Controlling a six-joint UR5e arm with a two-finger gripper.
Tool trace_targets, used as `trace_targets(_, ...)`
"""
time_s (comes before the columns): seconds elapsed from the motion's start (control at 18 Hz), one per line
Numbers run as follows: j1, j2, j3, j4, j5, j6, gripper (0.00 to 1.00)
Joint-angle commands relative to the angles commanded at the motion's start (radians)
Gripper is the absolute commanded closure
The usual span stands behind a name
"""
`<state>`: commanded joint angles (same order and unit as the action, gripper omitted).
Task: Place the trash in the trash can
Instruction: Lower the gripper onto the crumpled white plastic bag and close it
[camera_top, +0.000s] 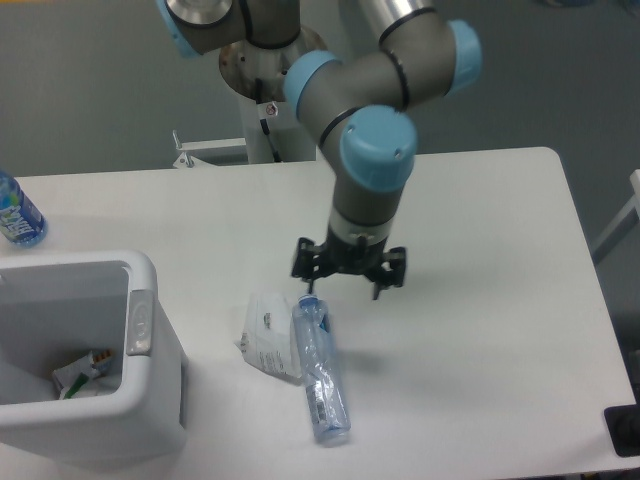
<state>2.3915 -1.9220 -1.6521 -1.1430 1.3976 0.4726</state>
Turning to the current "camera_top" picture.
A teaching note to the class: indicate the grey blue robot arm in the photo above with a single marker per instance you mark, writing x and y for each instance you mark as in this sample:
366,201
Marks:
355,113

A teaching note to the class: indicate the crushed clear plastic bottle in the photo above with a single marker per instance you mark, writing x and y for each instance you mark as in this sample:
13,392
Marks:
320,371

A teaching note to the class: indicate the white paper wrapper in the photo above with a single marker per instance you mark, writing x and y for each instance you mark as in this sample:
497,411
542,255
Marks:
267,341

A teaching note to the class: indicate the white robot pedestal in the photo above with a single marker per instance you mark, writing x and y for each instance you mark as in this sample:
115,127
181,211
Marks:
271,131

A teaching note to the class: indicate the white bracket left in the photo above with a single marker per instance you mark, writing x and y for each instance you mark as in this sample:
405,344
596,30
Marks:
192,154

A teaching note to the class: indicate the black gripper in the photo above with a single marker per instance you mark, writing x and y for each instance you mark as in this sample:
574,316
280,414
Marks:
384,270

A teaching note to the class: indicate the white metal frame at right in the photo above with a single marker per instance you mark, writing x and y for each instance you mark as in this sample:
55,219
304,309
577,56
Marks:
623,222

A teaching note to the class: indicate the white trash can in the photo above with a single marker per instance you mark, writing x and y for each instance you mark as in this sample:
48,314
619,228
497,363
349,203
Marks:
57,308

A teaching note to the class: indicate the green white wrapper in bin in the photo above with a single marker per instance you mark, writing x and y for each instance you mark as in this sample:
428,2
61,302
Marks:
88,376

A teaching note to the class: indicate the blue labelled water bottle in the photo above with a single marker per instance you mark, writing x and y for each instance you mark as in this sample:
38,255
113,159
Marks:
22,223

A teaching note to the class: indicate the black clamp at table edge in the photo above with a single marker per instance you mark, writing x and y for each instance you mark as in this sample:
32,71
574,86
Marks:
623,426

